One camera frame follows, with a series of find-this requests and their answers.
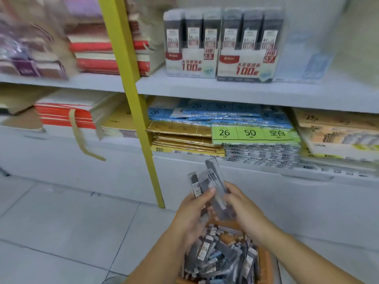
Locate person's right hand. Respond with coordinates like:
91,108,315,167
223,181,269,238

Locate person's left hand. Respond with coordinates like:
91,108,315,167
171,187,220,246

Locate clear long pencil lead packet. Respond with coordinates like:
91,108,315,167
204,157,236,220

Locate grey pencil lead packet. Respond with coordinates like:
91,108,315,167
187,171,205,200

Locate person's left forearm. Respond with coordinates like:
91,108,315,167
123,229,193,284

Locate person's right forearm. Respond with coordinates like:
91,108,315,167
255,224,366,284

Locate stack of white card packs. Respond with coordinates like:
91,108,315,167
223,144,301,170

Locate stack of gold card packs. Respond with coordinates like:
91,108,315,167
146,121,226,158

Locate pile of grey lead tubes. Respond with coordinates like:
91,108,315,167
182,223,261,283

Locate green label pack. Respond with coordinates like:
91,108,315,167
211,125,301,148

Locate orange cardboard box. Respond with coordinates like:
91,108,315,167
177,219,276,284

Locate stack of blue label packs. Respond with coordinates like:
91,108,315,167
147,98,294,129

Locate white shelf board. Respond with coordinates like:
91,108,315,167
0,66,379,114

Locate yellow brown paper pack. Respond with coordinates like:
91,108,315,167
101,99,139,139

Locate white shelf base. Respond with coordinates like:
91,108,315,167
0,125,379,252

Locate stack of beige card packs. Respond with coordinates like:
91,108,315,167
291,107,379,164

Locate white display box black tubes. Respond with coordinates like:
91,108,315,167
163,8,223,79

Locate grey display box black tubes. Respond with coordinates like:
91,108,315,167
217,7,284,84

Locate stack of red-edged paper packs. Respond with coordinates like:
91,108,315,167
33,88,126,140

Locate translucent pale blue box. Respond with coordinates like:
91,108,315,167
273,25,336,85

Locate stack of red white notebooks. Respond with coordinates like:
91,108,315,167
66,13,165,77

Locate large pale cream box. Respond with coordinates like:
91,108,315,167
327,0,379,87

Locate brown paper envelope stack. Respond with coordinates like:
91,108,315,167
0,84,57,132

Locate stack of purple packets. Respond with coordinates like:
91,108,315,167
0,0,78,81

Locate yellow shelf post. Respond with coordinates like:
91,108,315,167
98,0,166,209

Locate beige packing strap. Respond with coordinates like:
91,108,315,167
68,108,106,162

